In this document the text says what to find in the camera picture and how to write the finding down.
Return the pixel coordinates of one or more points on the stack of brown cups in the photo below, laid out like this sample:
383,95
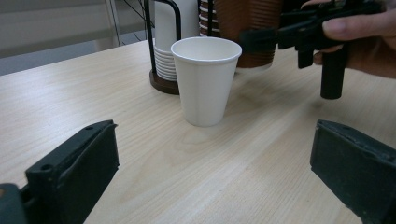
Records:
205,21

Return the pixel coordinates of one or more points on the white metal post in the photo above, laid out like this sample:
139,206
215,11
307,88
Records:
113,21

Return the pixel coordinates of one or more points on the white paper cup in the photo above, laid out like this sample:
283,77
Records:
205,81

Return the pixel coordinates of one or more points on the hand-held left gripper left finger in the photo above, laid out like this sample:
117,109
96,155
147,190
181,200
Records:
71,174

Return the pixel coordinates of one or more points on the brown paper cup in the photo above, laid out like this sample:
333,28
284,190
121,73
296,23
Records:
246,18

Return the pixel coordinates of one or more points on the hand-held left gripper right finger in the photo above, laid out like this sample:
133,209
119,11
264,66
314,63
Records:
355,168

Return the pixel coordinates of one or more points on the dark brown double cup holder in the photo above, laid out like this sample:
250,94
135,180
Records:
163,84

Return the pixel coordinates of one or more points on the stack of white cups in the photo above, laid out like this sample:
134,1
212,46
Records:
168,37

